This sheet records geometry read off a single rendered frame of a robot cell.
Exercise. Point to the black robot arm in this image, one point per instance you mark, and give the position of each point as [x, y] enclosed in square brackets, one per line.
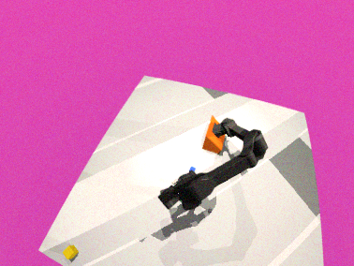
[194, 187]

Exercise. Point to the yellow block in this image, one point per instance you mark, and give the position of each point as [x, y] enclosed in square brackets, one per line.
[70, 252]

